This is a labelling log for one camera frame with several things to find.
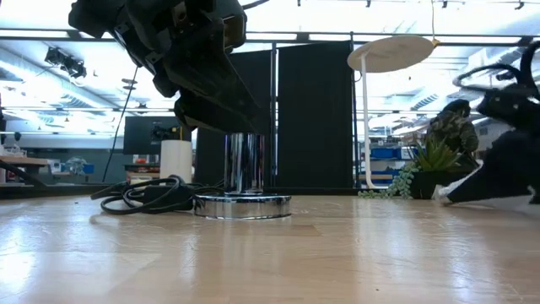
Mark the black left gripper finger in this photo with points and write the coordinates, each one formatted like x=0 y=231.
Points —
x=228 y=93
x=190 y=115

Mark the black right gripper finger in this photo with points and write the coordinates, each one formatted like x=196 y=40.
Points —
x=506 y=169

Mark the chrome lamp base with socket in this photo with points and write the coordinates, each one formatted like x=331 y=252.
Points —
x=244 y=169

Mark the potted succulent plant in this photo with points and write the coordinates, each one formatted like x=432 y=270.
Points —
x=426 y=183

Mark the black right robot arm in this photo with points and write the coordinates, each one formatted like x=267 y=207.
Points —
x=532 y=59

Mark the white cylindrical container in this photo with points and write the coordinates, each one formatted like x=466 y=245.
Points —
x=176 y=160

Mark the black monitor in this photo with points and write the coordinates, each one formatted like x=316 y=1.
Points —
x=139 y=135

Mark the person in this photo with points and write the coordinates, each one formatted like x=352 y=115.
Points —
x=453 y=126

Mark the blue crate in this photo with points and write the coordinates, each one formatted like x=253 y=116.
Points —
x=88 y=169

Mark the blue storage bin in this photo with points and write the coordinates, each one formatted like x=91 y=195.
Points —
x=383 y=153

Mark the wooden side table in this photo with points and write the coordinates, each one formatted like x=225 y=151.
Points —
x=21 y=161

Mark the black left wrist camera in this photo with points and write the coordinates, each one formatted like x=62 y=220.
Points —
x=236 y=29

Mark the black overhead rig camera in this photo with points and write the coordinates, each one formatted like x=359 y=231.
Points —
x=67 y=63

